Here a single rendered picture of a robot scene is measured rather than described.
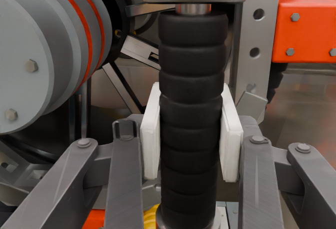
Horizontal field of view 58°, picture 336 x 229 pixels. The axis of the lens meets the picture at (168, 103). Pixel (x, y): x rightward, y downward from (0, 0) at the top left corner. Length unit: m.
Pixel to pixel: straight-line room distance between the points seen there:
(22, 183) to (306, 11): 0.46
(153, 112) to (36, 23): 0.13
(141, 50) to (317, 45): 0.25
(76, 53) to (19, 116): 0.07
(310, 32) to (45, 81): 0.29
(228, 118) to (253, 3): 0.24
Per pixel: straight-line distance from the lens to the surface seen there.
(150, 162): 0.15
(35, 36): 0.25
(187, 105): 0.16
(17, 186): 0.53
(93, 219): 0.51
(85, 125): 0.56
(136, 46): 0.49
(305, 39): 0.40
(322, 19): 0.40
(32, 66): 0.25
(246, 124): 0.17
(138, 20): 0.86
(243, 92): 0.40
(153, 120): 0.15
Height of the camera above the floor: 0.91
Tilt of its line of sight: 22 degrees down
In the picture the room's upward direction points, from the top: straight up
